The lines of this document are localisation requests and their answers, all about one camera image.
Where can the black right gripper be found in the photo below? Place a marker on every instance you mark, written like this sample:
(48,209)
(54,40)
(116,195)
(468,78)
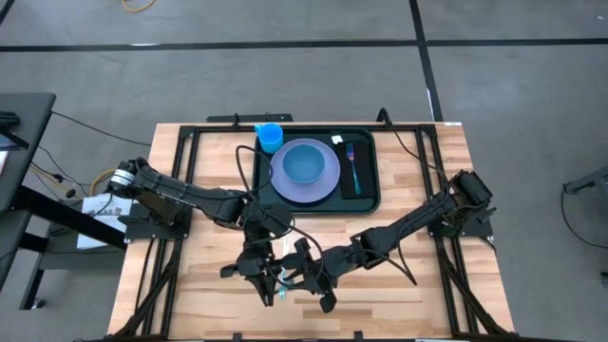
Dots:
(317,275)

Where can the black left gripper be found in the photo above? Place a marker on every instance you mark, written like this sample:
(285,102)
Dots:
(259,263)

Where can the lavender plate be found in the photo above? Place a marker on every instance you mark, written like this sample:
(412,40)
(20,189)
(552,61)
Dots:
(285,190)

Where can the blue bowl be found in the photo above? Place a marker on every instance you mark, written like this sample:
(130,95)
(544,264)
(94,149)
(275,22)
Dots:
(304,164)

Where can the black cloth napkin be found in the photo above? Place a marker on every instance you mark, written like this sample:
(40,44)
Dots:
(368,171)

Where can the iridescent fork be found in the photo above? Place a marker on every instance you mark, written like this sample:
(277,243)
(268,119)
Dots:
(350,151)

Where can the blue plastic cup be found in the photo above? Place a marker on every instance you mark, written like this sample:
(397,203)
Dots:
(271,140)

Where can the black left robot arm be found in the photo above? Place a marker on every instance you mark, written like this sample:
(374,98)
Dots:
(190,192)

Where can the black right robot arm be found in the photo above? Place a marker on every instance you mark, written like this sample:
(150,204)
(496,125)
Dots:
(404,223)

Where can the dark green tray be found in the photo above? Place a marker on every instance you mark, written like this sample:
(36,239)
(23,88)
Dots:
(266,190)

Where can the black table clamp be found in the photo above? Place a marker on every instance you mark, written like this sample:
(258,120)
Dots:
(237,336)
(358,335)

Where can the black power strip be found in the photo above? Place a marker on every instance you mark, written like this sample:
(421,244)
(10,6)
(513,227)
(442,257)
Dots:
(256,118)

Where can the white printed paper sheet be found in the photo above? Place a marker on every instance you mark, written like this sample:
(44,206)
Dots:
(95,211)

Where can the dark grey desk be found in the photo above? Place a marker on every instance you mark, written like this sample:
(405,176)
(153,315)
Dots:
(38,109)

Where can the small black desk device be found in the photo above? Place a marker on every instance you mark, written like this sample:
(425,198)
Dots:
(8,119)

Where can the grey stand leg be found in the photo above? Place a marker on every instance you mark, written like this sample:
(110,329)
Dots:
(594,180)

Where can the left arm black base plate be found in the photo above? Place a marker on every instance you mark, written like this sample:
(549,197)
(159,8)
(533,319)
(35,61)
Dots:
(138,230)

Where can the black metal table frame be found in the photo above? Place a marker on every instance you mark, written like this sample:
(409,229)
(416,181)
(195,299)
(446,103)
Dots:
(186,130)

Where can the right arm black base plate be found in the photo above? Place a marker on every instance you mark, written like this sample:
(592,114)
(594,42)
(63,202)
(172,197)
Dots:
(480,230)

